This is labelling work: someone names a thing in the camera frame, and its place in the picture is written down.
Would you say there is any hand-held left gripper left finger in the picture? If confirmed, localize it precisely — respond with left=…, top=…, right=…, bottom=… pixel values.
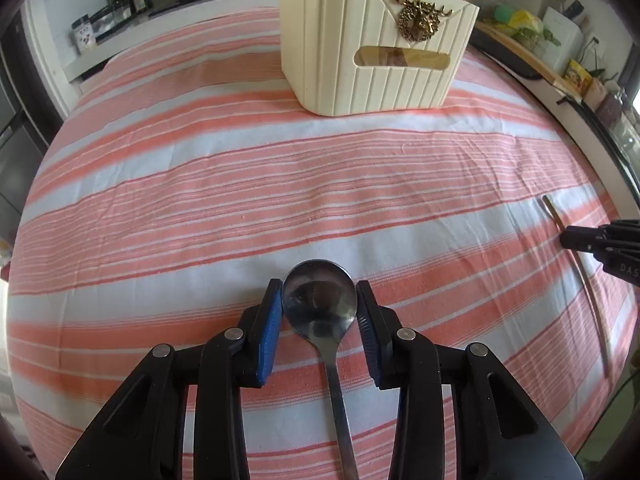
left=55, top=278, right=285, bottom=480

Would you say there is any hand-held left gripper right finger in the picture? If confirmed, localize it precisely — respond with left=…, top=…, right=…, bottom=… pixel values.
left=354, top=281, right=586, bottom=480

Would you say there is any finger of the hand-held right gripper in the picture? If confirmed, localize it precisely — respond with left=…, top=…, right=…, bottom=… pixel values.
left=559, top=219, right=640, bottom=287

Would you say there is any round steel spoon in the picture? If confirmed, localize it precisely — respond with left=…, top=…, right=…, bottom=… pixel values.
left=281, top=259, right=360, bottom=480

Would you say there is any cream ribbed utensil holder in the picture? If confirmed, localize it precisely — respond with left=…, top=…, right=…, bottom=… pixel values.
left=278, top=0, right=481, bottom=117

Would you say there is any white countertop appliance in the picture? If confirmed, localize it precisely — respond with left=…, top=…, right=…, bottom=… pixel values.
left=555, top=94, right=640, bottom=202

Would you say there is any glass jar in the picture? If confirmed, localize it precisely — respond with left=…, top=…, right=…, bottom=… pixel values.
left=597, top=85, right=632, bottom=122

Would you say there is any yellow snack packet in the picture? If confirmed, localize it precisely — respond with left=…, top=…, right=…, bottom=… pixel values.
left=565, top=59, right=594, bottom=94

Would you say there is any wooden cutting board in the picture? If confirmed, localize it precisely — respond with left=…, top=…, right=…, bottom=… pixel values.
left=472, top=20, right=584, bottom=102

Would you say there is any black tray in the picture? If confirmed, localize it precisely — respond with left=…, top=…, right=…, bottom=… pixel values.
left=470, top=25, right=544, bottom=81

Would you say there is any white knife block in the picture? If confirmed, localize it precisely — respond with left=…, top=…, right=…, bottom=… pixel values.
left=537, top=0, right=587, bottom=67

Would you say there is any yellow-green plastic bag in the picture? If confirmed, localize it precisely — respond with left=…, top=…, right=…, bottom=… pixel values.
left=487, top=4, right=547, bottom=47

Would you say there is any grey refrigerator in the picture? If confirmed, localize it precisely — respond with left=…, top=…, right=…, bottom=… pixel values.
left=0, top=25, right=51, bottom=241

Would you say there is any white-labelled spice jar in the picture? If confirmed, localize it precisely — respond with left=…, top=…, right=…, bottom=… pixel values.
left=71, top=14, right=99, bottom=55

